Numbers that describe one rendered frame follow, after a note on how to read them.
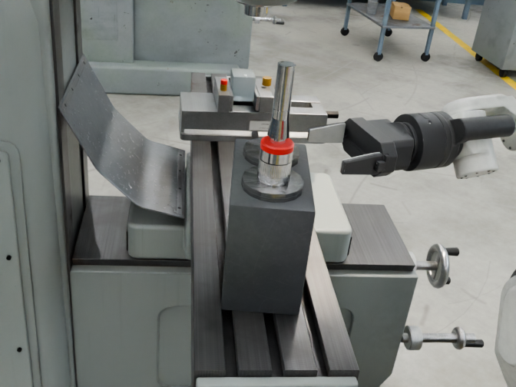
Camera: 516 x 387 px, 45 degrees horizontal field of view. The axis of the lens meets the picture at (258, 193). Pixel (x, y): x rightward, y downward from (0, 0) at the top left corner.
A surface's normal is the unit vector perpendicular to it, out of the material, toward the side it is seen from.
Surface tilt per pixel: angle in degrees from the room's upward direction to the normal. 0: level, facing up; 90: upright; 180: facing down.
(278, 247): 90
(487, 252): 0
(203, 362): 0
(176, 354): 90
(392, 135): 0
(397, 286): 90
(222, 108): 90
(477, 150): 49
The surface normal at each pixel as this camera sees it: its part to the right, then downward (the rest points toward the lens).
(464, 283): 0.09, -0.87
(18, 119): 0.10, 0.47
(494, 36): -0.98, 0.01
